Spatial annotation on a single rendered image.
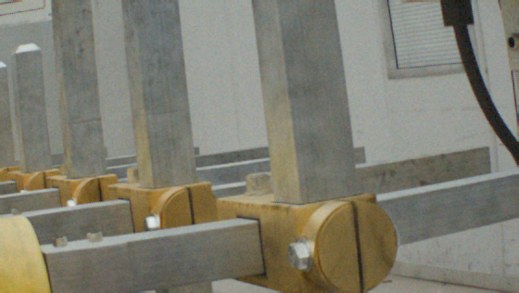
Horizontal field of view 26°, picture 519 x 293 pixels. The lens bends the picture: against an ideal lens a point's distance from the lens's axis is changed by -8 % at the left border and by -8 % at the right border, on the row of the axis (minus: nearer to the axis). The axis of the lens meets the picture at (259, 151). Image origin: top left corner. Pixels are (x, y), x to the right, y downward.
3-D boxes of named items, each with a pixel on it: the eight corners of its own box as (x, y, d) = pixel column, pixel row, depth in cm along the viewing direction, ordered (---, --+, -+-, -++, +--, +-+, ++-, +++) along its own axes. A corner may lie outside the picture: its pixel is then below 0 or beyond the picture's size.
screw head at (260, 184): (271, 190, 74) (269, 171, 74) (284, 191, 72) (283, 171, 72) (239, 195, 73) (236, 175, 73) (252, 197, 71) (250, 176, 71)
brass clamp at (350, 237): (306, 264, 75) (297, 184, 75) (411, 283, 63) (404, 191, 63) (215, 280, 73) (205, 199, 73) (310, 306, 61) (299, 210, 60)
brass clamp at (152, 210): (176, 236, 98) (168, 176, 98) (237, 250, 86) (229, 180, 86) (107, 247, 96) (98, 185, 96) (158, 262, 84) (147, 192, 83)
